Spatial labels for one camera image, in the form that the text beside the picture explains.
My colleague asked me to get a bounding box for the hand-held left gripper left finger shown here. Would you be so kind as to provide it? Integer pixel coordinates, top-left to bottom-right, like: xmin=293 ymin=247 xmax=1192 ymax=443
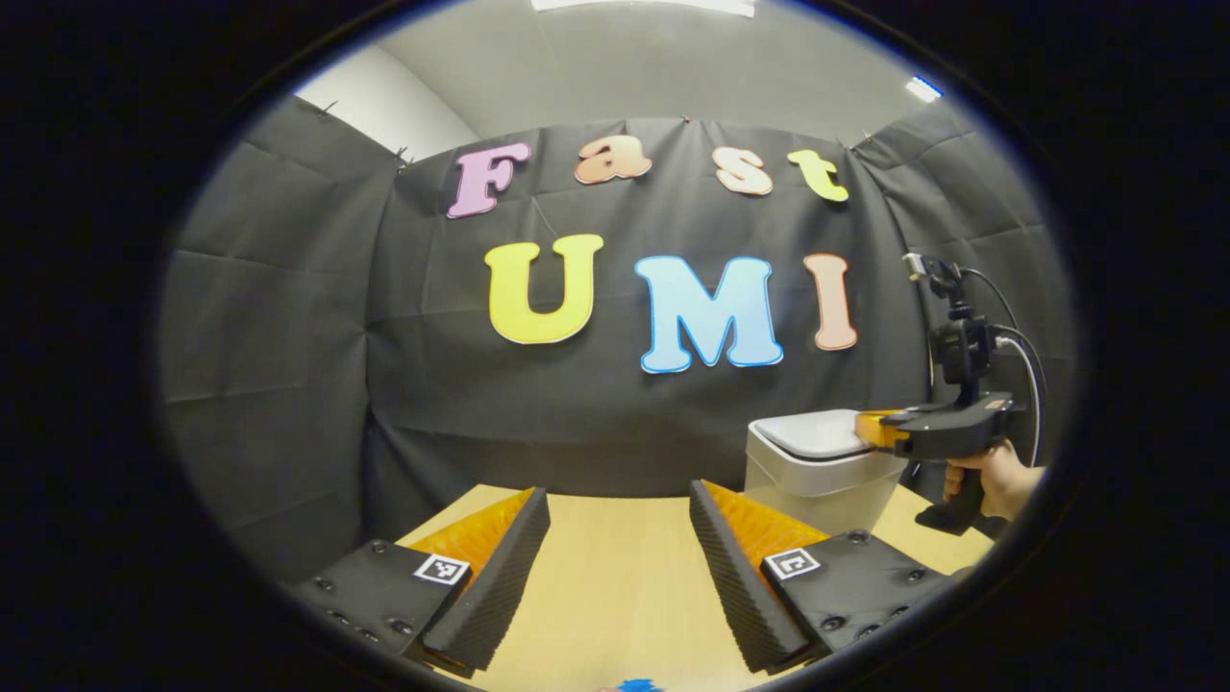
xmin=288 ymin=487 xmax=552 ymax=674

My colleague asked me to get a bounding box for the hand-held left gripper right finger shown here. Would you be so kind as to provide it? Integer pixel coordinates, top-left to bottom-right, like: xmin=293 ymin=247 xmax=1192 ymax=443
xmin=689 ymin=480 xmax=972 ymax=674

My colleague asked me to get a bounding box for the white desktop garbage bin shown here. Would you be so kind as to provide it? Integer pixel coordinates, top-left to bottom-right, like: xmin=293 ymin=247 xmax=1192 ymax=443
xmin=745 ymin=409 xmax=909 ymax=536

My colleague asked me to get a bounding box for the wooden desktop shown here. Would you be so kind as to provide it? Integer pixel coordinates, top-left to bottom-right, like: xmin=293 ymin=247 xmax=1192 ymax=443
xmin=394 ymin=483 xmax=996 ymax=692

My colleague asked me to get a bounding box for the black backdrop cloth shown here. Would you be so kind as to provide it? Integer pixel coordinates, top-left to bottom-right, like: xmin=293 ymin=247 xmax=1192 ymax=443
xmin=159 ymin=96 xmax=1077 ymax=578

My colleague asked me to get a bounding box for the large ceiling light panel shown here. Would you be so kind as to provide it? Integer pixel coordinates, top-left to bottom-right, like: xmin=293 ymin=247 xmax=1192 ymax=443
xmin=533 ymin=0 xmax=757 ymax=18

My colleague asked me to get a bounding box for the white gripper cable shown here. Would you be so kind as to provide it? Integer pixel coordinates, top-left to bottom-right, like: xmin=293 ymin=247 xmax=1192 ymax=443
xmin=995 ymin=336 xmax=1046 ymax=468

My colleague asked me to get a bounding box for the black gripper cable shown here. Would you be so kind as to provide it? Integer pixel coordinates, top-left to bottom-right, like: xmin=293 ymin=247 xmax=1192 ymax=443
xmin=961 ymin=267 xmax=1050 ymax=385

